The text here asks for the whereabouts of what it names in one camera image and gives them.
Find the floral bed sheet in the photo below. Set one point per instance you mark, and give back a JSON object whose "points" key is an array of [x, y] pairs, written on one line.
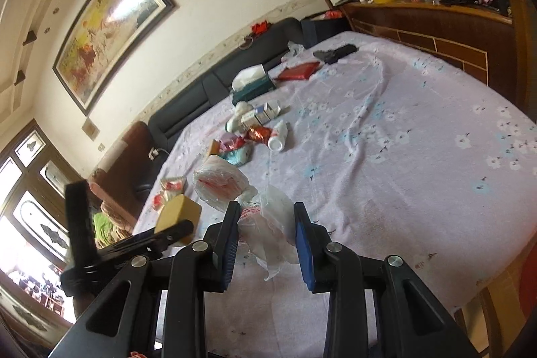
{"points": [[398, 173]]}

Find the brown armchair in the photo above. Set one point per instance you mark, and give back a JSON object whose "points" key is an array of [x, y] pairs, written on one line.
{"points": [[126, 161]]}

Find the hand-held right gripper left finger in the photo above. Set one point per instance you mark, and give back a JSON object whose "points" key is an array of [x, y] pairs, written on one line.
{"points": [[224, 253]]}

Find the red item on sofa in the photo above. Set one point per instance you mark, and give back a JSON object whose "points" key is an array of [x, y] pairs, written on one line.
{"points": [[260, 28]]}

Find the red orange wrapper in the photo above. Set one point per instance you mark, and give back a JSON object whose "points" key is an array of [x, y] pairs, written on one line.
{"points": [[258, 133]]}

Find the clear plastic bag red print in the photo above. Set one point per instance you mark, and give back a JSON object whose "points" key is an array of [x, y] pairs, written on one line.
{"points": [[268, 232]]}

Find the black pouch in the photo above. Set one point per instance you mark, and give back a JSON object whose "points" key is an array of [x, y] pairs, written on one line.
{"points": [[335, 54]]}

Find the wooden headboard cabinet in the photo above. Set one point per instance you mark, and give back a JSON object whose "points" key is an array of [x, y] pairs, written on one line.
{"points": [[440, 31]]}

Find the small clear plastic bag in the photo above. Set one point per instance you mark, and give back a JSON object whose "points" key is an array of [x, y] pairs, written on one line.
{"points": [[293, 49]]}

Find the teal wrapper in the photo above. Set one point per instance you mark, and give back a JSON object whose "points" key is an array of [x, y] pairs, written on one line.
{"points": [[239, 156]]}

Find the wooden framed window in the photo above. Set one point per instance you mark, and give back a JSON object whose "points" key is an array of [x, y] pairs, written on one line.
{"points": [[33, 215]]}

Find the red cloth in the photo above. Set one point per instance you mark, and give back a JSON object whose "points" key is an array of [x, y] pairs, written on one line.
{"points": [[333, 14]]}

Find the red white snack packet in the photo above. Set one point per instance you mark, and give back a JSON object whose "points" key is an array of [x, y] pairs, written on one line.
{"points": [[172, 186]]}

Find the pink wrapper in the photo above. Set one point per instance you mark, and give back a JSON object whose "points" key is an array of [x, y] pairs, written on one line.
{"points": [[230, 142]]}

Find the green tissue box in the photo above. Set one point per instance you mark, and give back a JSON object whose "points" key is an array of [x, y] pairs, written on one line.
{"points": [[256, 89]]}

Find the yellow box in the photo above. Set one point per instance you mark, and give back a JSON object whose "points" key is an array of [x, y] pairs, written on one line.
{"points": [[180, 211]]}

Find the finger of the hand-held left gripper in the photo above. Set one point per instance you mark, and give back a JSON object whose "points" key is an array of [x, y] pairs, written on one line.
{"points": [[168, 234], [79, 223]]}

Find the white round bottle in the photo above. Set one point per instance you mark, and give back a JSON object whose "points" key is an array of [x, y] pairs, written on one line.
{"points": [[235, 117]]}

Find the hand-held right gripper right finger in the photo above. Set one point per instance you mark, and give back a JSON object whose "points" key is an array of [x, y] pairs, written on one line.
{"points": [[304, 253]]}

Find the green cloth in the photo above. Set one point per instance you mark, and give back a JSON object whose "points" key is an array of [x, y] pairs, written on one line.
{"points": [[103, 228]]}

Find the small orange packet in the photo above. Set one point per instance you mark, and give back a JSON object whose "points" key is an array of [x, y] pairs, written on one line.
{"points": [[214, 148]]}

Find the white bottle with cap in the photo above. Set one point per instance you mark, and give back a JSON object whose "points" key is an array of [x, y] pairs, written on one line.
{"points": [[279, 138]]}

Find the small wall plaque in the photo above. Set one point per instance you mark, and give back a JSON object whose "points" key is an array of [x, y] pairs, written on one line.
{"points": [[90, 128]]}

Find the white medicine box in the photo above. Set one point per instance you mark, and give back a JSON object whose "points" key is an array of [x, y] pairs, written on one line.
{"points": [[262, 114]]}

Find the black sofa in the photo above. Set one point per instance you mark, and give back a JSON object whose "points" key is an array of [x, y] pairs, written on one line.
{"points": [[235, 60]]}

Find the white plastic bag red contents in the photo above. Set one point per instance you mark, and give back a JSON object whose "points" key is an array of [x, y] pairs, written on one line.
{"points": [[220, 182]]}

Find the dark blue bag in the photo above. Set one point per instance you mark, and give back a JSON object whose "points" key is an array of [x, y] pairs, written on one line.
{"points": [[323, 33]]}

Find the red flat packet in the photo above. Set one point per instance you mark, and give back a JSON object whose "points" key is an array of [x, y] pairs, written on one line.
{"points": [[298, 71]]}

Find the framed wall painting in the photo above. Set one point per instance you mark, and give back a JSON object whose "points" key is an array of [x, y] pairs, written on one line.
{"points": [[109, 31]]}

